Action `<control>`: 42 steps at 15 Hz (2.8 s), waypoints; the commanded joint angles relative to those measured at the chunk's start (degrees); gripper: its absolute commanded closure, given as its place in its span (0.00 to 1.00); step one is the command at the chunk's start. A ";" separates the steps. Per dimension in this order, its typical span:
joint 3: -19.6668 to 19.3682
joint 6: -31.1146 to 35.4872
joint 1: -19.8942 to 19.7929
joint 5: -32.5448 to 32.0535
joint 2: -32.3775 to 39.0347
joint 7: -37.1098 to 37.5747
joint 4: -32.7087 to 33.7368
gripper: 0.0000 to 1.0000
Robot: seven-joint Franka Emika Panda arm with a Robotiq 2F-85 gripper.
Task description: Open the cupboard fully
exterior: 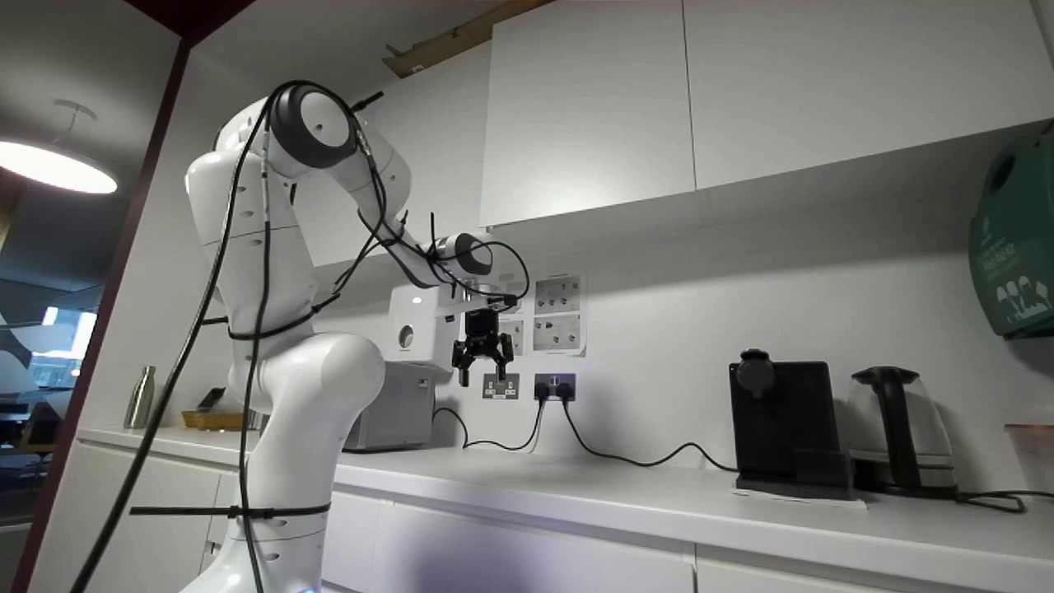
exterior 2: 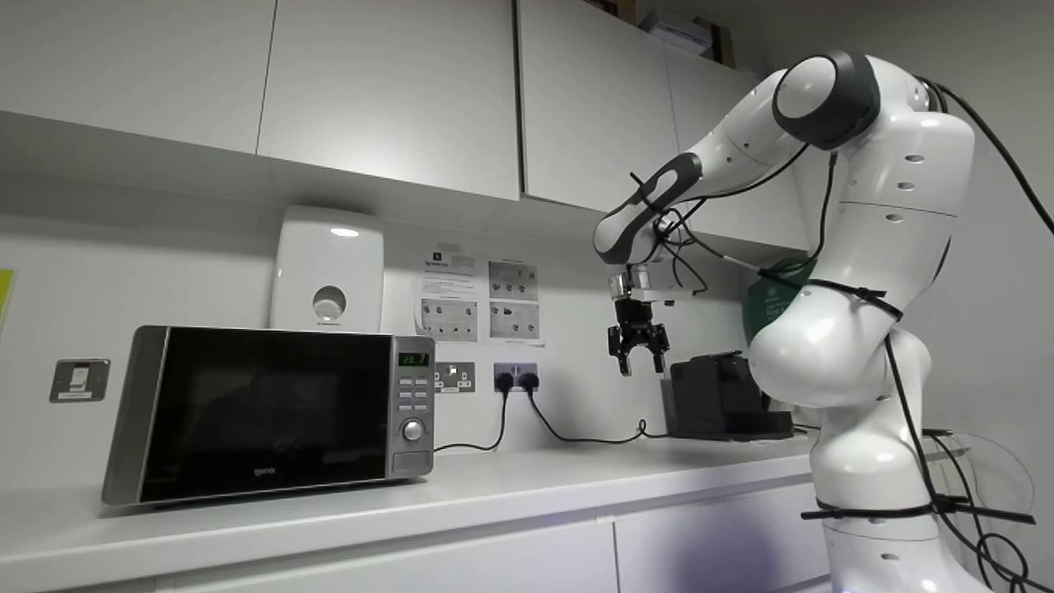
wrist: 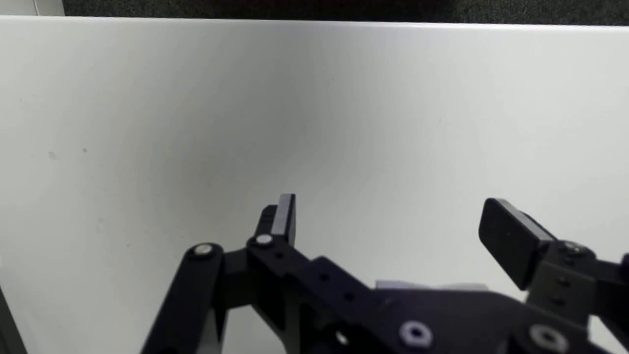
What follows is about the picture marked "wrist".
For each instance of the white cupboard door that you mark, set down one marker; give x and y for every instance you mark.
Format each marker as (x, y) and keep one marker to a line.
(327, 118)

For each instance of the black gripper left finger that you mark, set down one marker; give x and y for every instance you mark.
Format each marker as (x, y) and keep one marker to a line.
(288, 218)

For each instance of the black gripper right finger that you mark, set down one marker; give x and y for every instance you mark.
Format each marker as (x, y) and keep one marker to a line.
(514, 241)

